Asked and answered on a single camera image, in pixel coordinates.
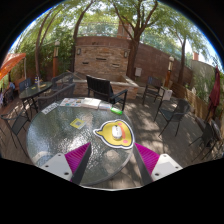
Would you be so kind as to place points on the black metal mesh chair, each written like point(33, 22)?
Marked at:
point(206, 135)
point(16, 123)
point(181, 108)

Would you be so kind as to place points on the blue-grey chair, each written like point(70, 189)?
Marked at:
point(25, 84)

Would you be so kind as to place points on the black wall lantern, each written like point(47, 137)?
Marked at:
point(125, 53)
point(78, 51)

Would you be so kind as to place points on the large tree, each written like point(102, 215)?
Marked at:
point(133, 56)

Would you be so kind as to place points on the orange parasol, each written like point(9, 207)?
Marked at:
point(11, 61)

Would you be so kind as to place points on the dark slatted chair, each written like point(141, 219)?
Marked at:
point(154, 83)

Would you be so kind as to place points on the yellow duck-shaped mouse pad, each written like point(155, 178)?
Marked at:
point(106, 135)

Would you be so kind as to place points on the person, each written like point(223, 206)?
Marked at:
point(11, 86)

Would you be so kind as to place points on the small pale blue book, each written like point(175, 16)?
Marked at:
point(105, 106)

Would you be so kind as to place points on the grey wall box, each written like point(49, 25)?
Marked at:
point(138, 72)

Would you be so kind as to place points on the black slatted chair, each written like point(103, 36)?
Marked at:
point(100, 86)

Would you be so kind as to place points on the wooden lamp post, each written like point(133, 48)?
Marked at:
point(169, 71)
point(56, 60)

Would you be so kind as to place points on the white licence plate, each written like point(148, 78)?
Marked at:
point(50, 108)

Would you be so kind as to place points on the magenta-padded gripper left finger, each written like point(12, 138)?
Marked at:
point(77, 156)

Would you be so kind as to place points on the closed red parasol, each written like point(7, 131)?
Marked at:
point(215, 93)

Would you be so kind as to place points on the grey wicker chair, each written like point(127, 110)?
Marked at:
point(63, 79)
point(58, 95)

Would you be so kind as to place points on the small green bar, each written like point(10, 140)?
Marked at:
point(116, 110)

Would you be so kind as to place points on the white computer mouse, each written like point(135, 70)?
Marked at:
point(117, 132)

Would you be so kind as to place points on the yellow square code card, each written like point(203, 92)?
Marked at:
point(77, 123)

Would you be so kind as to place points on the thick white book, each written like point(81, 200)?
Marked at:
point(91, 103)

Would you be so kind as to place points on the dark patio table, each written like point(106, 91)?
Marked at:
point(35, 90)

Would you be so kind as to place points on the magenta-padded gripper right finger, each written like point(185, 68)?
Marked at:
point(148, 157)

